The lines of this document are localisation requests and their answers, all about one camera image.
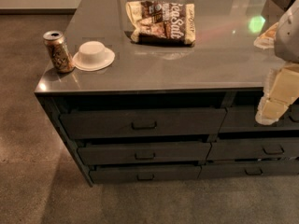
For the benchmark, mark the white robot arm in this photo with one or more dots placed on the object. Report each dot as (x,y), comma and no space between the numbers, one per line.
(286,44)

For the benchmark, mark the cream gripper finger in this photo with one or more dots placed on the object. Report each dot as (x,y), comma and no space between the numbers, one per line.
(281,89)
(266,39)

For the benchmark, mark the white upturned plastic bowl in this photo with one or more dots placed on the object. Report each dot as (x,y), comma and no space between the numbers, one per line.
(92,56)

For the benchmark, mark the sea salt chip bag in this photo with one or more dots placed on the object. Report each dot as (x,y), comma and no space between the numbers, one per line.
(160,20)

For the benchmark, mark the grey drawer cabinet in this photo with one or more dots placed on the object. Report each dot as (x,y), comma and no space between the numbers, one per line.
(222,70)

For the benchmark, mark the gold beverage can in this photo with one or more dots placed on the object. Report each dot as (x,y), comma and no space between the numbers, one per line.
(55,43)

